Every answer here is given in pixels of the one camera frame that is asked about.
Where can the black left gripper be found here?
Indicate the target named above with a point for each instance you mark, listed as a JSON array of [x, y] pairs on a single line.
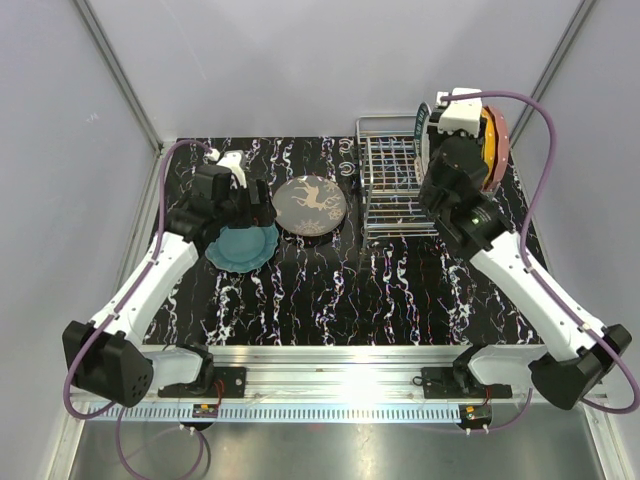
[[260, 214]]

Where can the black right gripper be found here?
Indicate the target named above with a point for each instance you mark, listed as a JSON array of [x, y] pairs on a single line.
[[437, 136]]

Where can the orange dotted plate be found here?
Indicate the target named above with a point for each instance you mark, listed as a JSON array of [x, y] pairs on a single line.
[[489, 145]]

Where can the teal lettered plate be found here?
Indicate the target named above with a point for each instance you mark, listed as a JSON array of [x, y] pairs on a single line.
[[421, 141]]

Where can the teal scalloped plate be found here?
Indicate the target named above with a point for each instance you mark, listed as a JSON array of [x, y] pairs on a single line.
[[243, 250]]

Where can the pink dotted plate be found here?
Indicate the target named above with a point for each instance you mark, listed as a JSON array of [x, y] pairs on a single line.
[[502, 148]]

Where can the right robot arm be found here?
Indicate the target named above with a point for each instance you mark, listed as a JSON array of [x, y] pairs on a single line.
[[580, 349]]

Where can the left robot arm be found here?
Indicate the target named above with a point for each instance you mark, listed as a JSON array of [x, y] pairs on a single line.
[[104, 355]]

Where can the metal dish rack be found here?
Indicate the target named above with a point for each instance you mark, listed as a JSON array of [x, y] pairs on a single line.
[[394, 203]]

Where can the grey deer plate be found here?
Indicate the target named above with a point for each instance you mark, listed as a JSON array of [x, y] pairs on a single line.
[[309, 206]]

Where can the black marble pattern mat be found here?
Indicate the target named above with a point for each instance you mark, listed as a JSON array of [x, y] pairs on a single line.
[[335, 291]]

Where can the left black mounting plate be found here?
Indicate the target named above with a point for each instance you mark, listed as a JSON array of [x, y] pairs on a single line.
[[228, 382]]

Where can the black mounting plate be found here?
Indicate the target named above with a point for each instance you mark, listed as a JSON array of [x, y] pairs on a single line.
[[454, 383], [228, 382]]

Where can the left small circuit board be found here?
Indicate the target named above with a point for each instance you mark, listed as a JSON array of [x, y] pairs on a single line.
[[205, 411]]

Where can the small circuit board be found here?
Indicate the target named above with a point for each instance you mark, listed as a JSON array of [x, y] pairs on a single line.
[[477, 413], [205, 411]]

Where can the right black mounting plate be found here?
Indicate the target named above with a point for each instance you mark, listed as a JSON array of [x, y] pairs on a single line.
[[454, 383]]

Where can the right small circuit board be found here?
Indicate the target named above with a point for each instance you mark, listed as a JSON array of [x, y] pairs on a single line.
[[477, 413]]

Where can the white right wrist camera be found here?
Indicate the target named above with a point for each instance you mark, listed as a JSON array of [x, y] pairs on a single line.
[[459, 110]]

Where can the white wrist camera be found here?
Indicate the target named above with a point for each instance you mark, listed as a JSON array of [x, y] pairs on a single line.
[[235, 162], [459, 110]]

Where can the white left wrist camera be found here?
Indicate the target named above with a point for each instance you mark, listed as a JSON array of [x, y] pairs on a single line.
[[235, 162]]

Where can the right aluminium frame post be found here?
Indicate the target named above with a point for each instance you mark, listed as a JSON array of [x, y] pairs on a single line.
[[555, 27]]

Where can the aluminium frame post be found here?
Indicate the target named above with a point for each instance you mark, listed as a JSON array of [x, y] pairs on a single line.
[[109, 56], [555, 27]]

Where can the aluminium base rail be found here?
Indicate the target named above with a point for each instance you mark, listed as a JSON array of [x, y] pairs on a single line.
[[323, 385]]

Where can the left aluminium frame post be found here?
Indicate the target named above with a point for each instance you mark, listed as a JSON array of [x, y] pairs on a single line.
[[109, 56]]

